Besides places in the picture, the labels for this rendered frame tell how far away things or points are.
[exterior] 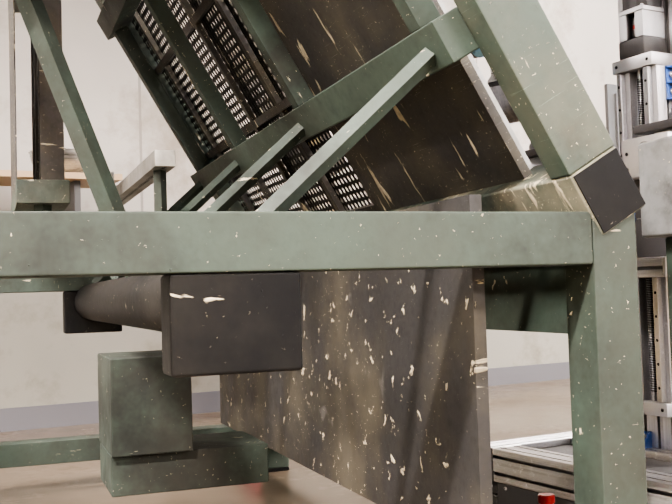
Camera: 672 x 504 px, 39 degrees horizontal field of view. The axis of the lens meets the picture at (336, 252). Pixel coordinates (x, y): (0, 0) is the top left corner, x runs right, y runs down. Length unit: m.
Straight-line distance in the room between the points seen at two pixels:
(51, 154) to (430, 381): 1.54
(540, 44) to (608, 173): 0.25
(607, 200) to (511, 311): 0.52
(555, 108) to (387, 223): 0.37
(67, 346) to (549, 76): 4.00
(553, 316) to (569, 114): 0.49
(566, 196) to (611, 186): 0.08
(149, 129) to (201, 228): 4.14
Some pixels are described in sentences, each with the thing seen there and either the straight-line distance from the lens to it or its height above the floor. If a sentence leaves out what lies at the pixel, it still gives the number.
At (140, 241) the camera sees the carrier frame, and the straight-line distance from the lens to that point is 1.37.
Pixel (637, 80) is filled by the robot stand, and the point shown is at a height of 1.19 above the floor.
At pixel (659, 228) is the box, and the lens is 1.83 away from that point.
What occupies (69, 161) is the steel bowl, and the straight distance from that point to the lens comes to 4.85.
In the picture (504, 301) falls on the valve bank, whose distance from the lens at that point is 2.14.
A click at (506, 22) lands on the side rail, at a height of 1.10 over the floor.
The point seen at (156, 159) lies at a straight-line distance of 2.31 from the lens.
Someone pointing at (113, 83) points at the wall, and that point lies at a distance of 5.51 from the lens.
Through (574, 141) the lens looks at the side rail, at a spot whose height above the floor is 0.91.
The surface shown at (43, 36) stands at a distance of 2.41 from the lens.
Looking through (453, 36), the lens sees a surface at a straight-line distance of 1.65.
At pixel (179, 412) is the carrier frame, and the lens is 2.43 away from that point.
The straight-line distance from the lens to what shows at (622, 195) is 1.70.
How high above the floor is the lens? 0.66
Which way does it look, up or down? 2 degrees up
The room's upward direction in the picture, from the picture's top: 2 degrees counter-clockwise
